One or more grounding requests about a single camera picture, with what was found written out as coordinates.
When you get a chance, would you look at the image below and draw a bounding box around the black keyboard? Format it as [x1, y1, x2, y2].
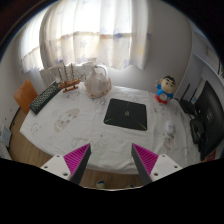
[29, 82, 60, 114]

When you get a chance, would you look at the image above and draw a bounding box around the black monitor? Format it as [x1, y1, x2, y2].
[194, 81, 224, 160]

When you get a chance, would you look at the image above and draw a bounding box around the cartoon boy figurine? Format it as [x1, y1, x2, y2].
[155, 76, 176, 104]

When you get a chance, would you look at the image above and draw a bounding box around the white sheer curtain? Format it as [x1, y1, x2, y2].
[19, 0, 152, 72]

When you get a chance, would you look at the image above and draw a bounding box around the white computer mouse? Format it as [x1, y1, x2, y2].
[165, 121, 175, 135]

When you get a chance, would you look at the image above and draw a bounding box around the large conch seashell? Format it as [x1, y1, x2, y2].
[84, 69, 112, 99]

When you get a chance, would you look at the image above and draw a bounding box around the white patterned tablecloth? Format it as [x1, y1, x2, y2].
[20, 84, 200, 174]

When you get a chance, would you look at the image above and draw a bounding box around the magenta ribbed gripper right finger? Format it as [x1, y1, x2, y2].
[131, 144, 182, 185]

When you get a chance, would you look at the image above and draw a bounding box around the black wifi router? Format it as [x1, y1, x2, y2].
[179, 85, 197, 115]

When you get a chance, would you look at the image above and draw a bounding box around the black mouse pad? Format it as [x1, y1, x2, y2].
[104, 98, 147, 131]

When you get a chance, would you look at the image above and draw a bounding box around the white electric kettle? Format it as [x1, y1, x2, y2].
[82, 61, 108, 77]

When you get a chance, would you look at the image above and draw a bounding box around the wooden chair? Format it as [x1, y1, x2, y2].
[14, 79, 38, 114]

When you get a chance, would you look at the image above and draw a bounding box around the wooden model sailing ship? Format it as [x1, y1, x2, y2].
[58, 64, 82, 92]

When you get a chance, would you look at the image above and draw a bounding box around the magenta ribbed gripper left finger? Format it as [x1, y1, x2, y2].
[42, 144, 91, 185]

